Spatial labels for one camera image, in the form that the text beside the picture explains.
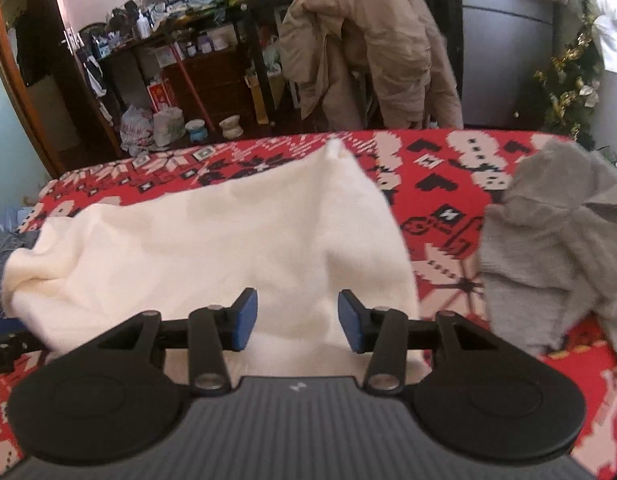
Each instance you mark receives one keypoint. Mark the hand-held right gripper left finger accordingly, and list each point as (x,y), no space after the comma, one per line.
(246,317)

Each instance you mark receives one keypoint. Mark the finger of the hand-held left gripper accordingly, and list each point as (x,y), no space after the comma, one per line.
(8,350)

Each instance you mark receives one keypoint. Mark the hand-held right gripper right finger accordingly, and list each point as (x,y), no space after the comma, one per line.
(349,320)

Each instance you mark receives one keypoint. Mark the white knit sweater vest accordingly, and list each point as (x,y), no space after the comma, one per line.
(213,240)

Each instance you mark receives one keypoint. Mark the blue denim garment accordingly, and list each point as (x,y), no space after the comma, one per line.
(3,255)

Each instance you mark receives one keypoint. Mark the red patterned blanket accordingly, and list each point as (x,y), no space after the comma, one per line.
(438,195)

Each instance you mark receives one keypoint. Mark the white ceramic burner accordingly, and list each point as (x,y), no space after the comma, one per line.
(232,127)

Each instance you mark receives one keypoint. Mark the blue ceramic pot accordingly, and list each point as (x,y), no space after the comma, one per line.
(196,132)

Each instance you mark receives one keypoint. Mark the plain white bag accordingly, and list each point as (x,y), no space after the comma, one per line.
(168,127)

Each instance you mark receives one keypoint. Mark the grey crumpled garment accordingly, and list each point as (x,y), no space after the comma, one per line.
(538,240)

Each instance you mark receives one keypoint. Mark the red printed plastic bag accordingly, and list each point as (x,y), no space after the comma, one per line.
(136,132)

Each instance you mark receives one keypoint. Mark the dark wooden cabinet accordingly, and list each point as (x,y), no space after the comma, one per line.
(213,85)

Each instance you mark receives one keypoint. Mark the red box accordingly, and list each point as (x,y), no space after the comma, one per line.
(161,97)

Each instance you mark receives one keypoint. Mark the cluttered dark wooden desk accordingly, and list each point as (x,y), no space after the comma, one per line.
(256,60)

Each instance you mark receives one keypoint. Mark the beige jacket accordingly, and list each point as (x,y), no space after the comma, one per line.
(388,60)

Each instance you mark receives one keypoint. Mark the silver refrigerator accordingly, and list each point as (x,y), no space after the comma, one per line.
(503,60)

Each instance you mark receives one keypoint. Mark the white plastic bottle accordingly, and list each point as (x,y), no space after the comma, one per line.
(144,27)

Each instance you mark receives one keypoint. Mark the brown wooden door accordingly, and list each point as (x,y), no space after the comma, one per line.
(48,10)

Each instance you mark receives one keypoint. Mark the white cloth bow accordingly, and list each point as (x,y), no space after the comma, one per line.
(611,35)

